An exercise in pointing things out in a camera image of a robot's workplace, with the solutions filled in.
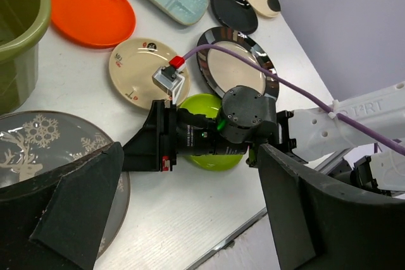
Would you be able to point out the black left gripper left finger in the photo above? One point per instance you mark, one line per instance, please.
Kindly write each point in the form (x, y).
(56, 220)

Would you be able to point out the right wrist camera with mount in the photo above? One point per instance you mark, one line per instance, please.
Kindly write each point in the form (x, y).
(169, 78)

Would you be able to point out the orange round plate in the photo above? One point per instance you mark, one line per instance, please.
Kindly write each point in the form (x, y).
(97, 24)

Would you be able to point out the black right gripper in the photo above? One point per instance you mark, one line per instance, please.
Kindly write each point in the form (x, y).
(245, 120)

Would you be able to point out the large black rimmed beige plate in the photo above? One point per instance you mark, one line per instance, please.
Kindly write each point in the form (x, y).
(223, 71)

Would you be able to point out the grey plate with reindeer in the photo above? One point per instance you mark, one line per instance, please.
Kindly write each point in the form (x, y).
(34, 142)

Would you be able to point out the olive green plastic bin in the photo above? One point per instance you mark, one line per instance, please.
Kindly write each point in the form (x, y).
(23, 24)

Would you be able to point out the lime green round plate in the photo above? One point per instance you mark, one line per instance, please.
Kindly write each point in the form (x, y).
(208, 105)

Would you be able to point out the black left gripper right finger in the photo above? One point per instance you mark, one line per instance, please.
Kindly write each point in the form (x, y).
(318, 222)

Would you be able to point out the black round plate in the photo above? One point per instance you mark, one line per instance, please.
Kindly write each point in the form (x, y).
(236, 14)

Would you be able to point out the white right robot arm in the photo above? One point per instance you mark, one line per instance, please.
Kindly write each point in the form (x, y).
(376, 117)

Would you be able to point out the beige plate with characters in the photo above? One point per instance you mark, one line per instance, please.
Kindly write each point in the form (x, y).
(132, 65)

